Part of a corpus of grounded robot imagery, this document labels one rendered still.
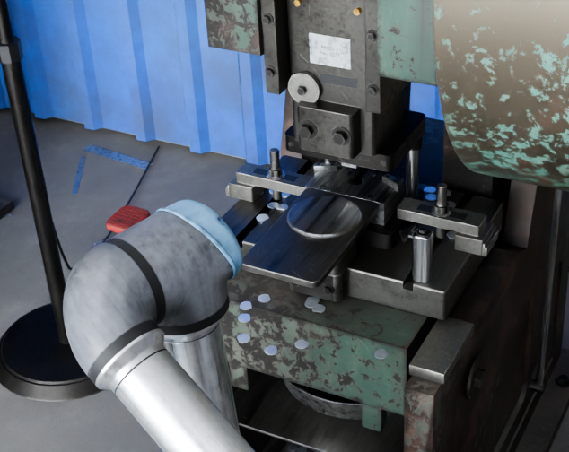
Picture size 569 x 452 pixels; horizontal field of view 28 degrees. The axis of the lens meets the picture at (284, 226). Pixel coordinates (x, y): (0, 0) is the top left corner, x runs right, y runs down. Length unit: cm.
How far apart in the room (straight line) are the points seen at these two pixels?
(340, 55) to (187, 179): 183
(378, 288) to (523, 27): 73
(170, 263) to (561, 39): 50
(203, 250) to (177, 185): 221
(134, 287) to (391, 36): 61
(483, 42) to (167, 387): 52
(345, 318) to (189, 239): 61
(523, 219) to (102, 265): 106
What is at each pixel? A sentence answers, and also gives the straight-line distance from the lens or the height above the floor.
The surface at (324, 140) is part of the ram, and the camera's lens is 182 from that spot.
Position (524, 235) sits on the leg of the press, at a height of 61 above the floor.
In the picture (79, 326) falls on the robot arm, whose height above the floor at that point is 105.
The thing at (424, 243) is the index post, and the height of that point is 78.
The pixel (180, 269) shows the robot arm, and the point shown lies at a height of 106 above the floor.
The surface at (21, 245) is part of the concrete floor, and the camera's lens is 336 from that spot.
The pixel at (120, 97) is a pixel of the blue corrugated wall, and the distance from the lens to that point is 375.
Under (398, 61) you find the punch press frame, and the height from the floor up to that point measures 109.
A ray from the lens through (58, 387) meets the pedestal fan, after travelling 278.
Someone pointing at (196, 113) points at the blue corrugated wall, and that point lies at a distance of 356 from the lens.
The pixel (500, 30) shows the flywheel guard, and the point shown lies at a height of 129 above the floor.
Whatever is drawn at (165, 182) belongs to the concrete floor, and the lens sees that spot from 355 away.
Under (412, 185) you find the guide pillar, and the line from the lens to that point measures 200.
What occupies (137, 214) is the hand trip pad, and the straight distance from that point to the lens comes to 197.
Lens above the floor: 181
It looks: 33 degrees down
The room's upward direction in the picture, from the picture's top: 4 degrees counter-clockwise
